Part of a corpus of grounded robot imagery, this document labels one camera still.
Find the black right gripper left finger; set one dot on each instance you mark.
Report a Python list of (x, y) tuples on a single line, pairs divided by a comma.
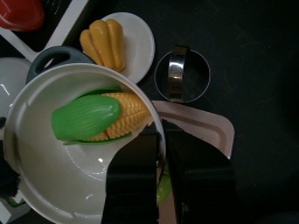
[(130, 186)]

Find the white frame toy stove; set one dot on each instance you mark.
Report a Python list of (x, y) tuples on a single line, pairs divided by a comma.
[(58, 26)]

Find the grey toy pot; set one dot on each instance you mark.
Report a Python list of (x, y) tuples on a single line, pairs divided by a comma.
[(58, 163)]

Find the yellow toy banana bunch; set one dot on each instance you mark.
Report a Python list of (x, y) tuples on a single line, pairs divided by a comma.
[(105, 43)]

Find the red toy tomato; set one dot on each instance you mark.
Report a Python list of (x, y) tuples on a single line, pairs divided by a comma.
[(21, 14)]

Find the toy corn cob green husk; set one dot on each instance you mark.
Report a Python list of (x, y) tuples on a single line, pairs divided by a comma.
[(98, 116)]

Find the green toy vegetable piece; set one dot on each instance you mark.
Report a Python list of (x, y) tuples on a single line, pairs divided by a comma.
[(163, 186)]

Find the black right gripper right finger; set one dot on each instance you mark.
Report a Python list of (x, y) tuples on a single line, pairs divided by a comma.
[(202, 183)]

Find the pink toy tray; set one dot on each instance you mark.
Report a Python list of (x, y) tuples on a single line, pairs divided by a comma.
[(202, 122)]

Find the small white plate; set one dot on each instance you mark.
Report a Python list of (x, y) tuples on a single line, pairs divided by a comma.
[(138, 46)]

